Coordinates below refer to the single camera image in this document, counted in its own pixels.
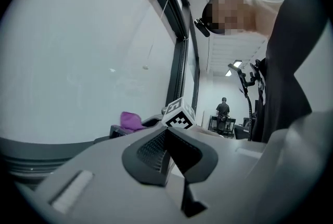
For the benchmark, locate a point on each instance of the person's head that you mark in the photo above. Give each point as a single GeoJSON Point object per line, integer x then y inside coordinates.
{"type": "Point", "coordinates": [249, 14]}

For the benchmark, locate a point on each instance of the small ceiling light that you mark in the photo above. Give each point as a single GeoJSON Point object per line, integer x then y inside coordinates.
{"type": "Point", "coordinates": [237, 63]}
{"type": "Point", "coordinates": [229, 73]}

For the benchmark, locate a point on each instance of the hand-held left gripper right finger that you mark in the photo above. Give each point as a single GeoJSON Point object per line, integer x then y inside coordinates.
{"type": "Point", "coordinates": [229, 163]}

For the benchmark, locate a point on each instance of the purple cloth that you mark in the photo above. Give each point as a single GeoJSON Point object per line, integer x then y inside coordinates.
{"type": "Point", "coordinates": [131, 121]}

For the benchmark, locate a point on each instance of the black gooseneck holder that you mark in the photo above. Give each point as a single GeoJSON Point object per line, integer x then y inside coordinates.
{"type": "Point", "coordinates": [250, 113]}

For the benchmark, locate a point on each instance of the person's right forearm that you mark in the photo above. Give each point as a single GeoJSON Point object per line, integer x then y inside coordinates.
{"type": "Point", "coordinates": [208, 131]}

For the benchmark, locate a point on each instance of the smartphone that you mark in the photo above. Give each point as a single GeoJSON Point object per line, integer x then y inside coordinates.
{"type": "Point", "coordinates": [235, 69]}

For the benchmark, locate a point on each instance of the frosted window pane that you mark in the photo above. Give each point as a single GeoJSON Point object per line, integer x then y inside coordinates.
{"type": "Point", "coordinates": [193, 74]}
{"type": "Point", "coordinates": [78, 61]}

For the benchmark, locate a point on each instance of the black frame table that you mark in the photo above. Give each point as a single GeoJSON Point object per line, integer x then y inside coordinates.
{"type": "Point", "coordinates": [231, 124]}

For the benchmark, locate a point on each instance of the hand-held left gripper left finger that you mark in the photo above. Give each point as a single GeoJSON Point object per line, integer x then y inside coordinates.
{"type": "Point", "coordinates": [99, 186]}

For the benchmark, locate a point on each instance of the black window frame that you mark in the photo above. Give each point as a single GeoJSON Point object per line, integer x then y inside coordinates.
{"type": "Point", "coordinates": [177, 74]}

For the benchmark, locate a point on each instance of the black t-shirt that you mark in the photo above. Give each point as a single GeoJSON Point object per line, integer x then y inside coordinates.
{"type": "Point", "coordinates": [286, 61]}

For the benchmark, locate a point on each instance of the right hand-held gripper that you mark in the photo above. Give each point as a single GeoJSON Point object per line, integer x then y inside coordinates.
{"type": "Point", "coordinates": [179, 114]}

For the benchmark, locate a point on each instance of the black head camera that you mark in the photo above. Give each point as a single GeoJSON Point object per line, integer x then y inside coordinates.
{"type": "Point", "coordinates": [203, 26]}

